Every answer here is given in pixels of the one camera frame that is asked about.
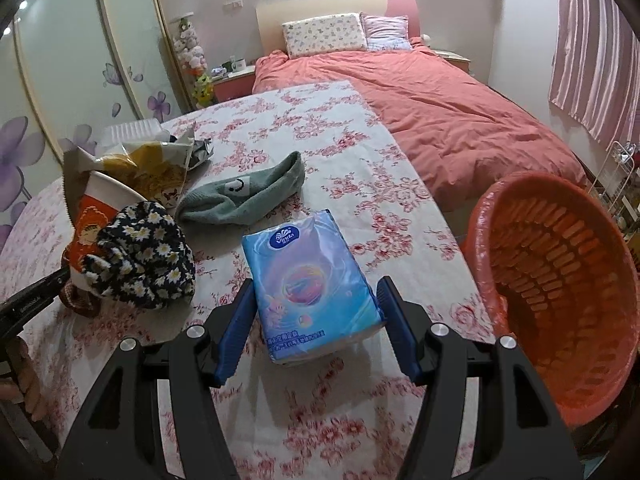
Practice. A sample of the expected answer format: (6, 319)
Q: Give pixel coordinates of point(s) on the green sock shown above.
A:
(240, 200)

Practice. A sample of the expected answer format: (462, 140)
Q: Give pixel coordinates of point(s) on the silver foil wrapper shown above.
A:
(201, 152)

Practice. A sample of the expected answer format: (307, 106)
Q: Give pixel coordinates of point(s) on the floral pillow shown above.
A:
(322, 34)

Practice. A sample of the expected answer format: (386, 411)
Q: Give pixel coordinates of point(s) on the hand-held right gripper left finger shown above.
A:
(235, 332)

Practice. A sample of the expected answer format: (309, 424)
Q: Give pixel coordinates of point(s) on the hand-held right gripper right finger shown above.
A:
(396, 332)

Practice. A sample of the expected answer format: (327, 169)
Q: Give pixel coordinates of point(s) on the orange plastic chair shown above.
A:
(560, 280)

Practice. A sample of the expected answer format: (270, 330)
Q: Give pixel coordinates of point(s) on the wooden bedside table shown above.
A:
(452, 59)

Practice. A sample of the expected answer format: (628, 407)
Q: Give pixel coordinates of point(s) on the white foam container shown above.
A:
(132, 132)

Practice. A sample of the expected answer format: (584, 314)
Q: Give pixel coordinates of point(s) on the person's left hand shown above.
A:
(27, 375)

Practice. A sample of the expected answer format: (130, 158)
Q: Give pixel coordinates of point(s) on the pink striped pillow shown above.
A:
(385, 32)

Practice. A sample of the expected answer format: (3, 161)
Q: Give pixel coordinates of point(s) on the orange and white snack bag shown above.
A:
(95, 215)

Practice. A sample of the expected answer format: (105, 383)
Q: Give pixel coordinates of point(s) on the flower print wardrobe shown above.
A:
(75, 60)

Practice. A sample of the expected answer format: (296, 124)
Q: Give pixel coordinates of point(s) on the black daisy knitted cloth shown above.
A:
(145, 255)

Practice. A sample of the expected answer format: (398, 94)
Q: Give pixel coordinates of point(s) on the yellow plush toy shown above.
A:
(203, 90)

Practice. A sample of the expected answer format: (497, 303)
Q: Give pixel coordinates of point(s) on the plush toy bouquet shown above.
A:
(191, 47)

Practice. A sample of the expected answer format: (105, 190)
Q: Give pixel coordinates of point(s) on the blue tissue pack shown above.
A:
(305, 280)

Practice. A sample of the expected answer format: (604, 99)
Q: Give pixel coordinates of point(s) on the pink duvet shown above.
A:
(450, 110)

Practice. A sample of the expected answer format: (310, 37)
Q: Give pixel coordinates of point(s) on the cream bed headboard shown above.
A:
(320, 6)

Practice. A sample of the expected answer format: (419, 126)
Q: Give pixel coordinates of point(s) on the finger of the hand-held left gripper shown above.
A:
(35, 300)

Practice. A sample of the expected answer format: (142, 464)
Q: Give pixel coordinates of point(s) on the chips snack bag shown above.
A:
(150, 170)

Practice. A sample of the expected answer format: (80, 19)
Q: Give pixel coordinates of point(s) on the red floral tablecloth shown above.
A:
(330, 135)

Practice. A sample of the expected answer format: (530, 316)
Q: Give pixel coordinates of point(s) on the white mug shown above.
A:
(238, 65)

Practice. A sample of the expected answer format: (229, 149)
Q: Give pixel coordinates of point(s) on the pink nightstand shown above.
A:
(232, 86)

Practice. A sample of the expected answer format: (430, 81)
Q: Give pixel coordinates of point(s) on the pink striped curtain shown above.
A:
(595, 50)

